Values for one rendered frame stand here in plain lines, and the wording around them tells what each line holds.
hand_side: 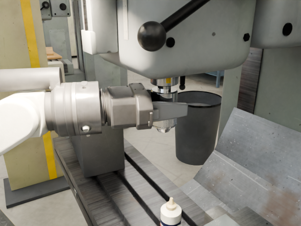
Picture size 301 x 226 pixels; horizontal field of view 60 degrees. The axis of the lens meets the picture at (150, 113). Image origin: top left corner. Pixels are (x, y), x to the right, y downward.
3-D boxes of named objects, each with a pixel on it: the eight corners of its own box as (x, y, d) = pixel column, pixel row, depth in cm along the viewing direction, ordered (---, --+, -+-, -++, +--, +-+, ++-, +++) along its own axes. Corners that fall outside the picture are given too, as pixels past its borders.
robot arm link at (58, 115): (76, 142, 40) (-5, 150, 38) (80, 124, 50) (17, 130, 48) (69, 67, 37) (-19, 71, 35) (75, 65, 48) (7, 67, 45)
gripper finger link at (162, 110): (185, 117, 44) (149, 120, 43) (186, 99, 43) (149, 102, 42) (189, 121, 42) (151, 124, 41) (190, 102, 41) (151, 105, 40)
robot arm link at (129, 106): (153, 88, 38) (68, 93, 36) (153, 146, 41) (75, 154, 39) (139, 70, 50) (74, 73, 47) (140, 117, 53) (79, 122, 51)
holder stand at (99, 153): (84, 179, 73) (76, 111, 65) (72, 144, 91) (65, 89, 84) (125, 168, 77) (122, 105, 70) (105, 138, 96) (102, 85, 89)
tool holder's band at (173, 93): (181, 97, 44) (181, 92, 43) (154, 99, 43) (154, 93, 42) (173, 90, 48) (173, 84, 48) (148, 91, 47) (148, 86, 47)
